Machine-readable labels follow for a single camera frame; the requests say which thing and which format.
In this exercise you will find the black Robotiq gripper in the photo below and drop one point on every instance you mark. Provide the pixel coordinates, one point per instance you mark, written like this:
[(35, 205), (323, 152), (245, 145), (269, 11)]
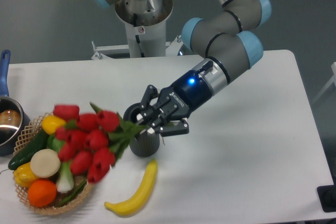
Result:
[(165, 112)]

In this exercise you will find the dark grey ribbed vase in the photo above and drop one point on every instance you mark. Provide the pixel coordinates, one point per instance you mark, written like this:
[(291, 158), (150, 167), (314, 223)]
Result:
[(143, 144)]

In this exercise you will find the red tulip bouquet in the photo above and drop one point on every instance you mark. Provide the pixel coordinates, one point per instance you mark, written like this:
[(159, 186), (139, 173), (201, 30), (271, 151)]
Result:
[(93, 141)]

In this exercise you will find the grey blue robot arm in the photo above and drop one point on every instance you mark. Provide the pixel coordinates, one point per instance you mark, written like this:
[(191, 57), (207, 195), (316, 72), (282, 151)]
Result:
[(226, 44)]

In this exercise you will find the yellow banana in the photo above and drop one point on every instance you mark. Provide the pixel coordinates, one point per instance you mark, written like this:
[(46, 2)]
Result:
[(138, 200)]

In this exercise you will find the yellow squash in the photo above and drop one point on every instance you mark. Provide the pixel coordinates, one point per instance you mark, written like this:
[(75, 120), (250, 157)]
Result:
[(51, 123)]

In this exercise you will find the green bean pod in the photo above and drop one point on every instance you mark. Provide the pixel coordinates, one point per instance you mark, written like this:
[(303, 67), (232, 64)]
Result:
[(72, 195)]

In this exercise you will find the green bok choy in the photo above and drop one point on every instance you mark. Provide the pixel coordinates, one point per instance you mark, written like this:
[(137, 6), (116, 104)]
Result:
[(65, 181)]

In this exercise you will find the dark green cucumber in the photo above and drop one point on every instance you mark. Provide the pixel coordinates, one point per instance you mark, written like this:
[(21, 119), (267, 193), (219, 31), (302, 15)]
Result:
[(38, 143)]

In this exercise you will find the beige round bun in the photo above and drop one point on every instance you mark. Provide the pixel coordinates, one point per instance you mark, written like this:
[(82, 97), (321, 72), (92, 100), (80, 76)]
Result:
[(45, 163)]

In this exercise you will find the woven wicker basket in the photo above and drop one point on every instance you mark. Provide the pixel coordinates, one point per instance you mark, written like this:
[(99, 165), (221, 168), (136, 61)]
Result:
[(24, 138)]

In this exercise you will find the orange fruit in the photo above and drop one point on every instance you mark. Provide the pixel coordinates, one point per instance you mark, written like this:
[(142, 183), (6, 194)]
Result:
[(41, 193)]

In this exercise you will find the yellow bell pepper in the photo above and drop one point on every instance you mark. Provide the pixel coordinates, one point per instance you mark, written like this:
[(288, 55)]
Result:
[(24, 175)]

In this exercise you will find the black device at edge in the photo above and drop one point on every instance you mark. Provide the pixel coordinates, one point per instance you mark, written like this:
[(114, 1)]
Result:
[(327, 197)]

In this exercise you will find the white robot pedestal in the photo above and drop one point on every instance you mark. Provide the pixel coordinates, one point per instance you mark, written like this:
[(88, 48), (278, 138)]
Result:
[(145, 25)]

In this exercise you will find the blue handled saucepan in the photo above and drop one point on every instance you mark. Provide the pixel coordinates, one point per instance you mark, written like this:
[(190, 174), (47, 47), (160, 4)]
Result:
[(13, 117)]

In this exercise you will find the white frame at right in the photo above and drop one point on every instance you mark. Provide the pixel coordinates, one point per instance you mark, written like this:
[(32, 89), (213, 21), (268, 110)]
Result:
[(327, 89)]

